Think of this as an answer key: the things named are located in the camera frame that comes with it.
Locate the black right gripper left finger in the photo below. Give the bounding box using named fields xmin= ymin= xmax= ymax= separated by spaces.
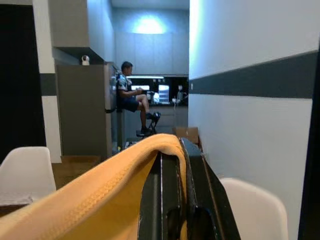
xmin=138 ymin=152 xmax=181 ymax=240

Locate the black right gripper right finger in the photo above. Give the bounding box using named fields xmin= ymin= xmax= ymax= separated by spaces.
xmin=179 ymin=137 xmax=242 ymax=240

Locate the yellow blue shirt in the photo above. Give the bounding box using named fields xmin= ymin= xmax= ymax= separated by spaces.
xmin=0 ymin=133 xmax=188 ymax=240

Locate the white shell chair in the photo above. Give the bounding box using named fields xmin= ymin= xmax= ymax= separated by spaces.
xmin=0 ymin=146 xmax=57 ymax=201
xmin=219 ymin=177 xmax=288 ymax=240

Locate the open cardboard box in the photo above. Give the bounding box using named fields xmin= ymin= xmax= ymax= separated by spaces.
xmin=172 ymin=126 xmax=201 ymax=152

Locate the grey kitchen counter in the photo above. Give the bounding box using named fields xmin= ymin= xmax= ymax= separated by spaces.
xmin=124 ymin=74 xmax=189 ymax=131

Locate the person in dark shorts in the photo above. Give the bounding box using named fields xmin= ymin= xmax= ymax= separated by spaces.
xmin=116 ymin=61 xmax=161 ymax=135

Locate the grey refrigerator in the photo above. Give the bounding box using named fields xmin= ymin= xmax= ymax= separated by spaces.
xmin=56 ymin=63 xmax=118 ymax=158

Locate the black door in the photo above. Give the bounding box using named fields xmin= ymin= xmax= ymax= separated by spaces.
xmin=0 ymin=3 xmax=47 ymax=166

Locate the grey upper cabinet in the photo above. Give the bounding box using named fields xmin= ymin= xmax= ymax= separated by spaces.
xmin=48 ymin=0 xmax=115 ymax=63

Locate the black door frame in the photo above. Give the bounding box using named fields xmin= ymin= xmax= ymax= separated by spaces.
xmin=298 ymin=0 xmax=320 ymax=240

